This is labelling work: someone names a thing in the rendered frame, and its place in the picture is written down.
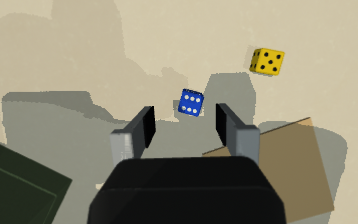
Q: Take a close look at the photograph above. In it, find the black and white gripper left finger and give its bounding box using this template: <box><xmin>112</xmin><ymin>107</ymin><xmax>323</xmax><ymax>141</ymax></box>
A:
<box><xmin>109</xmin><ymin>106</ymin><xmax>156</xmax><ymax>168</ymax></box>

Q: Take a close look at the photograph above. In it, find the yellow die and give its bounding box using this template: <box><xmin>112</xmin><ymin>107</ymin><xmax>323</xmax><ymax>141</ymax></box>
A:
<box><xmin>249</xmin><ymin>48</ymin><xmax>285</xmax><ymax>76</ymax></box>

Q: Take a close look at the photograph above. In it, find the blue die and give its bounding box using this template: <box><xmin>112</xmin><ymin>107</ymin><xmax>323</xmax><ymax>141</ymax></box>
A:
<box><xmin>178</xmin><ymin>88</ymin><xmax>204</xmax><ymax>117</ymax></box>

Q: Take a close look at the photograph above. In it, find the tan square mat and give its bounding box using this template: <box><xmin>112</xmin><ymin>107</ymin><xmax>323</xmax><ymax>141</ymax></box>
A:
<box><xmin>259</xmin><ymin>117</ymin><xmax>335</xmax><ymax>223</ymax></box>

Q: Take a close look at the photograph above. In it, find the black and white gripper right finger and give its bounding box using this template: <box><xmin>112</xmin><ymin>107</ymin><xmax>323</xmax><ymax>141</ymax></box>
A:
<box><xmin>216</xmin><ymin>103</ymin><xmax>260</xmax><ymax>167</ymax></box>

